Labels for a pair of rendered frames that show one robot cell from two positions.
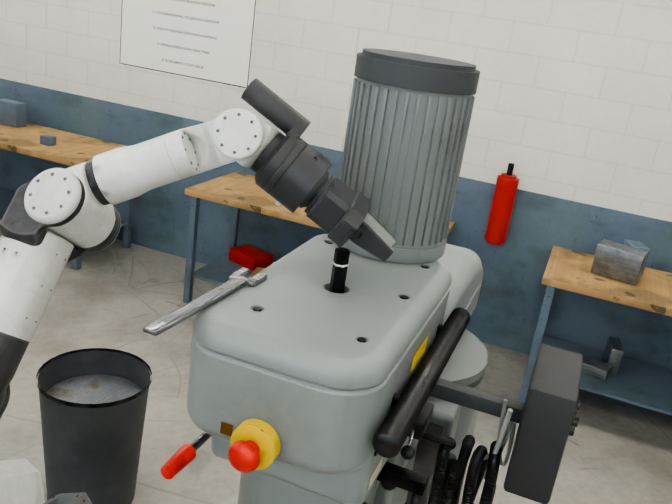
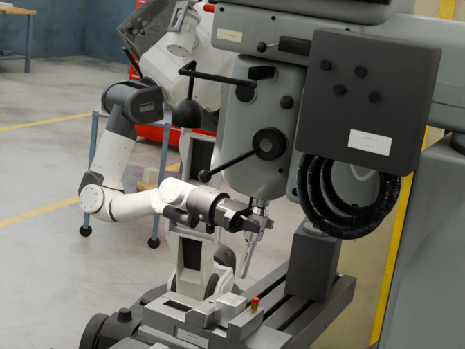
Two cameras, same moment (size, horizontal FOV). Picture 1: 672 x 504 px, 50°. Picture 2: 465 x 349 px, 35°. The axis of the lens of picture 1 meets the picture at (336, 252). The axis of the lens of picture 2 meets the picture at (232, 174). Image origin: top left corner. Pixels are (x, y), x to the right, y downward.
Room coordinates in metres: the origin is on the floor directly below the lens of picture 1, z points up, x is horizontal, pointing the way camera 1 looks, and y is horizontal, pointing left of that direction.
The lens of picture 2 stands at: (1.09, -1.65, 1.80)
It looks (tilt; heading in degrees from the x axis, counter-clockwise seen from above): 15 degrees down; 97
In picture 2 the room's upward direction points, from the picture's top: 8 degrees clockwise
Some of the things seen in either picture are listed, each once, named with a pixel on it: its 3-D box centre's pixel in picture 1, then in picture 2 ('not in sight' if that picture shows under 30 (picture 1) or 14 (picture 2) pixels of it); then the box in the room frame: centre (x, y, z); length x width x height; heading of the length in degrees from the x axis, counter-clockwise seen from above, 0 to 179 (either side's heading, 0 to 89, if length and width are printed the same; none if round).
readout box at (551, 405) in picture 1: (547, 421); (365, 100); (1.14, -0.42, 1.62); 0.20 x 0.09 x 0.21; 162
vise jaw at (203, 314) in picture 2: not in sight; (208, 309); (0.89, -0.06, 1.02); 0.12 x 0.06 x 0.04; 71
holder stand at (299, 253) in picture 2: not in sight; (315, 253); (1.12, 0.41, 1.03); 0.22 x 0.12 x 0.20; 82
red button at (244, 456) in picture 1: (246, 454); not in sight; (0.72, 0.07, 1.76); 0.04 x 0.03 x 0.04; 72
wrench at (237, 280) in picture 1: (208, 298); not in sight; (0.85, 0.15, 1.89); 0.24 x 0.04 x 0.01; 159
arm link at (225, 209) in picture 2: not in sight; (225, 212); (0.88, 0.03, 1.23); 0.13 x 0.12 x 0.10; 62
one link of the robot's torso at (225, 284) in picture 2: not in sight; (201, 284); (0.74, 0.81, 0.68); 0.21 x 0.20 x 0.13; 83
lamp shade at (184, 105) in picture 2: not in sight; (187, 111); (0.76, 0.02, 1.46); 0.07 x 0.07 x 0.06
